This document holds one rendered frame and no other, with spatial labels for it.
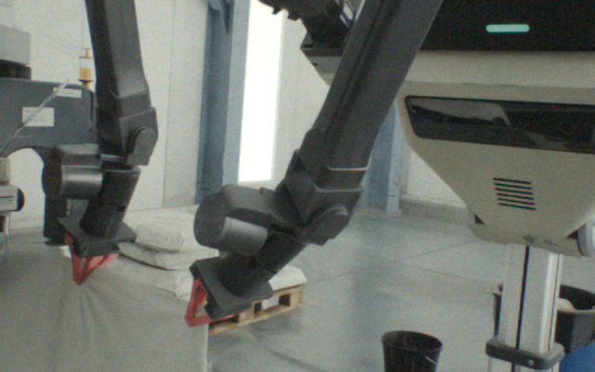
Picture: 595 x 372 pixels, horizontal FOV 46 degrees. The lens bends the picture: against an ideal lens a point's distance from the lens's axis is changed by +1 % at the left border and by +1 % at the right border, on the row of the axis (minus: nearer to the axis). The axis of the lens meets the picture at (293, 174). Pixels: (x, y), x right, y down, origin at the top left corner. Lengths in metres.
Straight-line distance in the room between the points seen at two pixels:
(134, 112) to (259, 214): 0.30
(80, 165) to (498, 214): 0.66
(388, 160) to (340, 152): 8.94
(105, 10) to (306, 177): 0.34
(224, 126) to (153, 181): 0.90
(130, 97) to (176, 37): 5.94
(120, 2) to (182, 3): 6.04
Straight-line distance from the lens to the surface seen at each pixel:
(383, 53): 0.64
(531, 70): 1.04
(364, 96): 0.66
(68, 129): 1.23
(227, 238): 0.72
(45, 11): 6.03
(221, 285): 0.81
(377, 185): 9.72
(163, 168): 6.85
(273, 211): 0.73
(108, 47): 0.93
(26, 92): 1.19
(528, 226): 1.20
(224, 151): 6.90
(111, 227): 1.03
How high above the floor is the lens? 1.33
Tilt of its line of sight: 5 degrees down
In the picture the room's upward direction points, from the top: 4 degrees clockwise
